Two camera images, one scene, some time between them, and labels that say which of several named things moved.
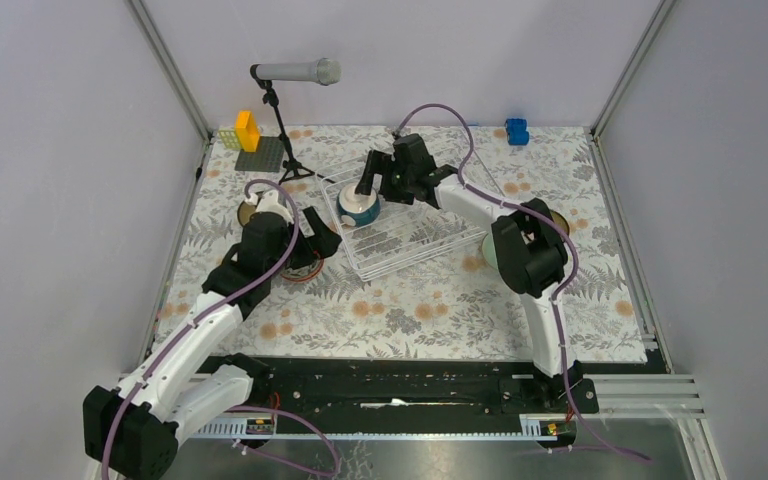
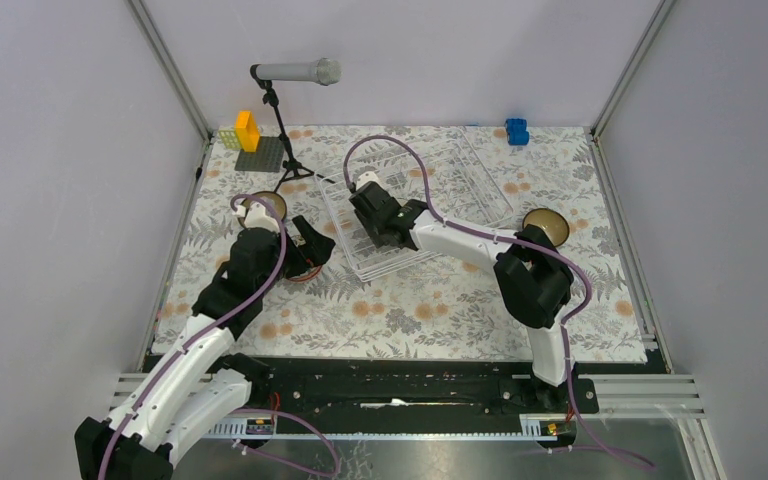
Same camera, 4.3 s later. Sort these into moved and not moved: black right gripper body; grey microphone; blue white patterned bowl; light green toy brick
Moved: black right gripper body
Not moved: light green toy brick; blue white patterned bowl; grey microphone
